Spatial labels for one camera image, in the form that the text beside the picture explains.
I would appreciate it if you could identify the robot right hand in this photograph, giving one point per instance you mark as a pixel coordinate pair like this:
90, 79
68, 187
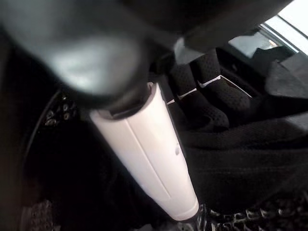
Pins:
84, 43

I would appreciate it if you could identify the black garment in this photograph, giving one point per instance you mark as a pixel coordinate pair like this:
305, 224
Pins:
240, 156

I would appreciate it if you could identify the grey front-load washing machine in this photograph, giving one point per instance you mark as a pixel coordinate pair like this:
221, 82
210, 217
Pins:
240, 222

